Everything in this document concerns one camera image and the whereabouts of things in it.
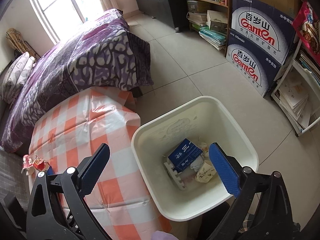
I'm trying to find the white plastic trash bin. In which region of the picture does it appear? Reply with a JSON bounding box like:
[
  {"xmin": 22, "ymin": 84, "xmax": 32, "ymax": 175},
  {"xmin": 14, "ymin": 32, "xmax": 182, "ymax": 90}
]
[{"xmin": 132, "ymin": 96, "xmax": 259, "ymax": 222}]

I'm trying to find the wooden bookshelf with books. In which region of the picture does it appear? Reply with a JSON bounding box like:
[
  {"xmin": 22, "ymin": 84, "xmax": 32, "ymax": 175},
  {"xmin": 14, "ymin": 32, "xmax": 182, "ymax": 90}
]
[{"xmin": 182, "ymin": 0, "xmax": 234, "ymax": 52}]

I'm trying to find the lower Ganten water carton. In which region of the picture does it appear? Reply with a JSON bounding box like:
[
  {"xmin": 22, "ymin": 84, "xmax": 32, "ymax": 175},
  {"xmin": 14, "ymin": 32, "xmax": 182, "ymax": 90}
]
[{"xmin": 226, "ymin": 29, "xmax": 283, "ymax": 96}]

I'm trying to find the window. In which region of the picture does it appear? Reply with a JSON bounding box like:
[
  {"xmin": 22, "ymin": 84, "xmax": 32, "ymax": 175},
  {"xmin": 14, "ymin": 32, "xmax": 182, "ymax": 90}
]
[{"xmin": 30, "ymin": 0, "xmax": 104, "ymax": 42}]

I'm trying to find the white foam strip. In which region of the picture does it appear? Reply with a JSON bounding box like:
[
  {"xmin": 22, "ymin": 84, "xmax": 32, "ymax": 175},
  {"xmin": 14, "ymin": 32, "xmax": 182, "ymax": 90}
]
[{"xmin": 164, "ymin": 161, "xmax": 187, "ymax": 191}]

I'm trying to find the crushed floral paper cup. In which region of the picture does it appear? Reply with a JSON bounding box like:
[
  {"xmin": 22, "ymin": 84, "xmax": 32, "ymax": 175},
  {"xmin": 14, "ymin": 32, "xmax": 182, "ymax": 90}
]
[{"xmin": 195, "ymin": 160, "xmax": 216, "ymax": 183}]

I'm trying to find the black storage bench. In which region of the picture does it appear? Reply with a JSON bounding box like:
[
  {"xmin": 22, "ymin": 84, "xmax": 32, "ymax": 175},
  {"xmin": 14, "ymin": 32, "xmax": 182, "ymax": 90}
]
[{"xmin": 136, "ymin": 0, "xmax": 189, "ymax": 33}]

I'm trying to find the plaid beige coat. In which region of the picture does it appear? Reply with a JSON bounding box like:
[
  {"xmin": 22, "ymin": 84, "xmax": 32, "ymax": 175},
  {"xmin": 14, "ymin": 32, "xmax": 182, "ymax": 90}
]
[{"xmin": 6, "ymin": 28, "xmax": 37, "ymax": 58}]

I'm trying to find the upper Ganten water carton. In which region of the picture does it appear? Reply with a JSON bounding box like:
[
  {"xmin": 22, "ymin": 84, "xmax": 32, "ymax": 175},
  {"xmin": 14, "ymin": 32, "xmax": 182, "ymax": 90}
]
[{"xmin": 231, "ymin": 0, "xmax": 296, "ymax": 64}]

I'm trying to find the bed with purple blanket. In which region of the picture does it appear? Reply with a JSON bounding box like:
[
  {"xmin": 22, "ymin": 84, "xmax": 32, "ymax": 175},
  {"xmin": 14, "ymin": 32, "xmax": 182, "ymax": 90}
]
[{"xmin": 1, "ymin": 9, "xmax": 153, "ymax": 153}]

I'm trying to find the blue biscuit box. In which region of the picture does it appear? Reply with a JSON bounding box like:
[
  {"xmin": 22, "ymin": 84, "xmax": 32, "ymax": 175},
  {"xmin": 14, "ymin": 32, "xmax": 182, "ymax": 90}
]
[{"xmin": 47, "ymin": 166, "xmax": 55, "ymax": 176}]

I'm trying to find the orange white checkered tablecloth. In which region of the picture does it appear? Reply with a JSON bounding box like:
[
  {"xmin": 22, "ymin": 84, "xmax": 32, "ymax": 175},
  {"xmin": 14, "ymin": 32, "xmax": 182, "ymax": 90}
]
[{"xmin": 29, "ymin": 87, "xmax": 174, "ymax": 239}]

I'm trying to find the long blue tissue box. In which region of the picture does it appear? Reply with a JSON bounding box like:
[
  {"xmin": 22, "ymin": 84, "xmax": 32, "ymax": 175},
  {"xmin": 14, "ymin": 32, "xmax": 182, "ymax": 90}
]
[{"xmin": 168, "ymin": 139, "xmax": 203, "ymax": 173}]

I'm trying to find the white tissue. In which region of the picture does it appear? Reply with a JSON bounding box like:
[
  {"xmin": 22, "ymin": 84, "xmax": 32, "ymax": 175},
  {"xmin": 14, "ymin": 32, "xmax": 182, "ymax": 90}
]
[{"xmin": 190, "ymin": 155, "xmax": 206, "ymax": 172}]

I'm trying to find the white wire rack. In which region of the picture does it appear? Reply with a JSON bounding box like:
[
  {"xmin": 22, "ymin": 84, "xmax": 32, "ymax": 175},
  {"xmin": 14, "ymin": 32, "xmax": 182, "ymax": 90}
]
[{"xmin": 271, "ymin": 41, "xmax": 319, "ymax": 137}]

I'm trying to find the folded floral quilt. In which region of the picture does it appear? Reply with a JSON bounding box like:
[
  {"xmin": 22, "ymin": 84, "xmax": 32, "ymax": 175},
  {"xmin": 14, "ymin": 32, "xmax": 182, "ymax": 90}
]
[{"xmin": 1, "ymin": 52, "xmax": 35, "ymax": 105}]

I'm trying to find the crushed red white paper cup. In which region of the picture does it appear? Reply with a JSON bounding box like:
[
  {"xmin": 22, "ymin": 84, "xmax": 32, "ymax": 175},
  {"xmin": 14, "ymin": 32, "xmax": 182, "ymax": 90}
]
[{"xmin": 21, "ymin": 154, "xmax": 35, "ymax": 176}]

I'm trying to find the red crushed milk carton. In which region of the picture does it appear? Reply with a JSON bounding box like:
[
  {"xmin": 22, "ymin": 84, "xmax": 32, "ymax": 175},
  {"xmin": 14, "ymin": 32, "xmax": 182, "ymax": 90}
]
[{"xmin": 33, "ymin": 156, "xmax": 50, "ymax": 171}]

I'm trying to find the ganten water carton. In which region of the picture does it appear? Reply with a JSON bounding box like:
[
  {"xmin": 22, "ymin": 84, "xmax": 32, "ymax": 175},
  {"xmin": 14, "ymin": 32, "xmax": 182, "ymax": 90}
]
[
  {"xmin": 226, "ymin": 29, "xmax": 283, "ymax": 96},
  {"xmin": 231, "ymin": 0, "xmax": 296, "ymax": 64}
]

